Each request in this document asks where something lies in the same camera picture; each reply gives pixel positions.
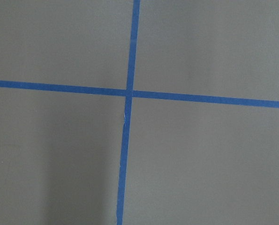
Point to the brown paper table cover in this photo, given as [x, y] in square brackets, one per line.
[139, 112]

